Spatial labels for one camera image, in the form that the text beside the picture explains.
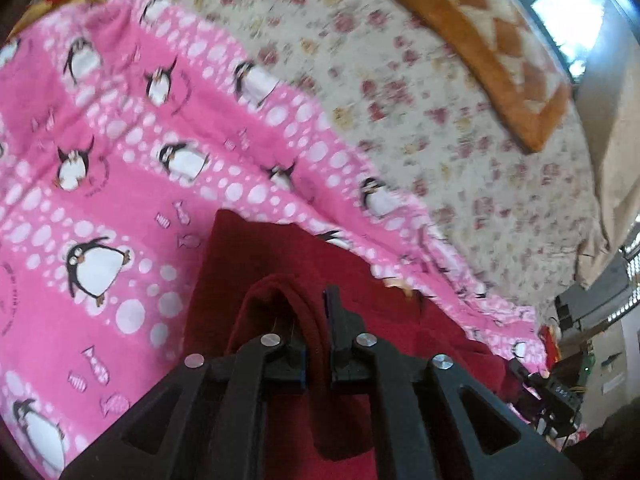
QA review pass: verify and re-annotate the orange patterned cushion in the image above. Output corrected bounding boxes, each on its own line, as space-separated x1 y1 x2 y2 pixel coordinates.
376 0 573 153

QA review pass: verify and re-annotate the dark red fleece garment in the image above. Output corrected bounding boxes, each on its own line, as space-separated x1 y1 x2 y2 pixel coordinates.
182 208 526 480

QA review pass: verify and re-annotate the beige curtain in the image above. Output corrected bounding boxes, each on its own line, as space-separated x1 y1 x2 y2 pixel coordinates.
575 45 640 288

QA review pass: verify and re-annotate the dark cloth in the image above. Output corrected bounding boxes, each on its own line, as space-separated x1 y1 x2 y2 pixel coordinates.
562 407 640 480

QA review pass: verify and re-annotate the window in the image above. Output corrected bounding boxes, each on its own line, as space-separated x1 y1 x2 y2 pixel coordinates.
480 0 640 81

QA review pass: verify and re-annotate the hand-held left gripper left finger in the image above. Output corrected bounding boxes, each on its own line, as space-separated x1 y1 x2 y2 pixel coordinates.
60 310 308 480

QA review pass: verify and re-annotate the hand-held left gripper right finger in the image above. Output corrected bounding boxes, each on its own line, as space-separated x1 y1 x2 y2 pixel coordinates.
322 285 583 480

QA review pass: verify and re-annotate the floral bed sheet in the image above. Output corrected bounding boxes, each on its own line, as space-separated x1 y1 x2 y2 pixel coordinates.
85 0 608 311

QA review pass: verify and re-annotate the grey appliance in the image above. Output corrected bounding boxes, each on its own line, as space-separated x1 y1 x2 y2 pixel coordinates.
555 255 640 333

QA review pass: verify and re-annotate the pink penguin print blanket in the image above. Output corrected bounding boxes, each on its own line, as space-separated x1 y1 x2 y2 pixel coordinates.
0 0 548 480

